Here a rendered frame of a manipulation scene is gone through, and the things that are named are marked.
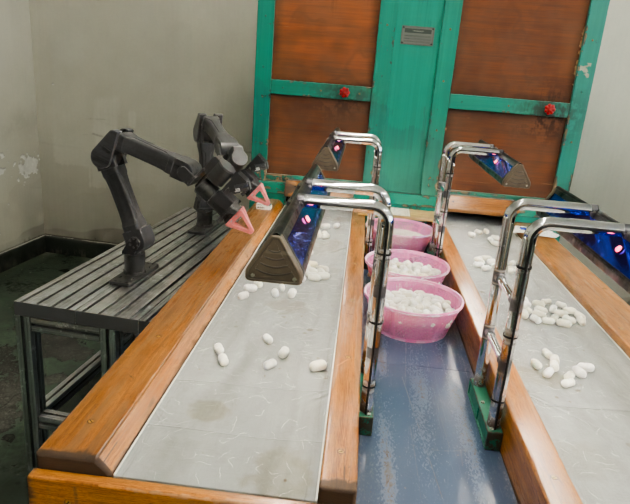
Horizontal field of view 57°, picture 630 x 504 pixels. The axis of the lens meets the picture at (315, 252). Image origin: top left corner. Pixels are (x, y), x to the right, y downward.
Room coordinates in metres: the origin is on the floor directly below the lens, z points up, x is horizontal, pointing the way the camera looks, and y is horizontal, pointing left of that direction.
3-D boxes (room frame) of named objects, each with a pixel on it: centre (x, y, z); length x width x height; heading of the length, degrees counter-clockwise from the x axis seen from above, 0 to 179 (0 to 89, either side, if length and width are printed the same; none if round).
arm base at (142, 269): (1.70, 0.55, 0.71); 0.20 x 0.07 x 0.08; 171
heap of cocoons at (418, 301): (1.46, -0.27, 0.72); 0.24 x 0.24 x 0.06
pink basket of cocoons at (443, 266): (1.74, -0.29, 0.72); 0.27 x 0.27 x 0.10
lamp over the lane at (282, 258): (1.06, 0.03, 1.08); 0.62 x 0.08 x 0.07; 176
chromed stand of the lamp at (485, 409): (1.02, -0.44, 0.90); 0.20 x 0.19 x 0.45; 176
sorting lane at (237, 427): (1.60, 0.06, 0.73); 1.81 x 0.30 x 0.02; 176
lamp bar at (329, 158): (2.03, -0.03, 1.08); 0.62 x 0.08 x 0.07; 176
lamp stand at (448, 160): (1.99, -0.51, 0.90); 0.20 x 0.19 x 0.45; 176
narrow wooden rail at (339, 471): (1.59, -0.12, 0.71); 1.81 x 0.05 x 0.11; 176
